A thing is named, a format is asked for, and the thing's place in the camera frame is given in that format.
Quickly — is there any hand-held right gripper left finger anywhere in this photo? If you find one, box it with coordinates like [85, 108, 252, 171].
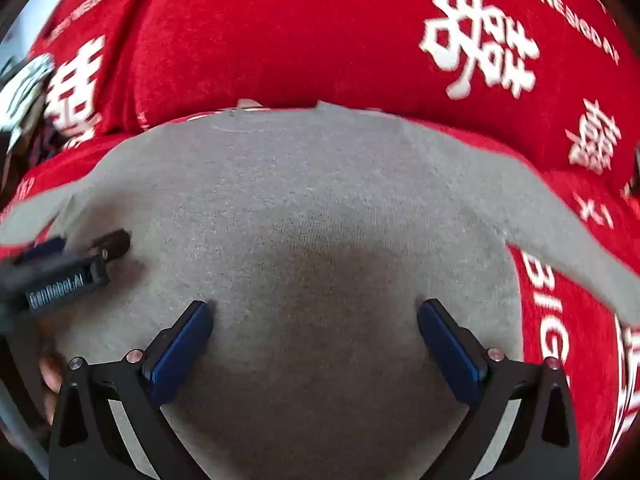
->
[48, 300, 216, 480]

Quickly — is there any red printed sofa cover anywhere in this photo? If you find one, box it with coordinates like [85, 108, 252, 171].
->
[0, 0, 640, 480]

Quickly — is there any dark patterned cloth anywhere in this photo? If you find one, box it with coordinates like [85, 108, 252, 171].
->
[0, 54, 58, 201]

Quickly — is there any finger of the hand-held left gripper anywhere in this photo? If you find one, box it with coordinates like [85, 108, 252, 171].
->
[89, 229, 132, 262]
[17, 236, 68, 265]

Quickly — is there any grey knit sweater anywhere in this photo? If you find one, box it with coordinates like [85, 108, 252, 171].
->
[0, 101, 640, 480]

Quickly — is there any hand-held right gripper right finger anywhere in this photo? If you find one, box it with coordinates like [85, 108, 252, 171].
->
[417, 299, 581, 480]

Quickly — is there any person's left hand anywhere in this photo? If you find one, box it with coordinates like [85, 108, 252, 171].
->
[37, 354, 65, 426]

